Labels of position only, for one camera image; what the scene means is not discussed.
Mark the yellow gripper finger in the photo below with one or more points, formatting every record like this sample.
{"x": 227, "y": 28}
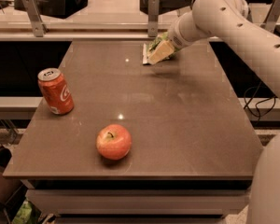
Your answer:
{"x": 164, "y": 49}

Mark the green jalapeno chip bag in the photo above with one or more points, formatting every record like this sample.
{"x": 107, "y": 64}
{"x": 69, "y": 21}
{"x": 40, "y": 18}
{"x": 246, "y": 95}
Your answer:
{"x": 153, "y": 44}

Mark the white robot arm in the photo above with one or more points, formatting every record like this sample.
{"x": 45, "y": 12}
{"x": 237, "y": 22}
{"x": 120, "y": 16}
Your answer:
{"x": 260, "y": 50}

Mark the red apple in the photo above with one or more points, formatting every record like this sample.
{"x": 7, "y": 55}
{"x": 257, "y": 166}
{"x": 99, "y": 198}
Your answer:
{"x": 114, "y": 142}

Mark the green bag under table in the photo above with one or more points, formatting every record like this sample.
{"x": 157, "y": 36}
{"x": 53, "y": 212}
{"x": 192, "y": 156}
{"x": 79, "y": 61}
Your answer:
{"x": 27, "y": 214}

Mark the red soda can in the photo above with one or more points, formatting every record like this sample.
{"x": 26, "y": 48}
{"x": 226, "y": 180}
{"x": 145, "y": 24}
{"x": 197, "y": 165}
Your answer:
{"x": 54, "y": 89}

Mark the grey table drawer front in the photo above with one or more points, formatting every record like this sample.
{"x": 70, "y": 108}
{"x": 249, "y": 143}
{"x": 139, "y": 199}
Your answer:
{"x": 138, "y": 202}

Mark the middle metal rail bracket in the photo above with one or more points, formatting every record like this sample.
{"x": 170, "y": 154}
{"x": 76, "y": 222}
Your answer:
{"x": 153, "y": 15}

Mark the metal rail bracket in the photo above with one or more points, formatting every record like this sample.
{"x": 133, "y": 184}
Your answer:
{"x": 153, "y": 15}
{"x": 272, "y": 16}
{"x": 38, "y": 26}

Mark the right metal rail bracket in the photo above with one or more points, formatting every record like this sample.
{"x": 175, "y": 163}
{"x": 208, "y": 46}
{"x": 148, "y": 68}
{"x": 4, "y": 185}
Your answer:
{"x": 272, "y": 16}

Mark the left metal rail bracket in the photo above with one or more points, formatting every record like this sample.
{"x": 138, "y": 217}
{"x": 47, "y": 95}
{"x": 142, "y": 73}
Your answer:
{"x": 38, "y": 26}

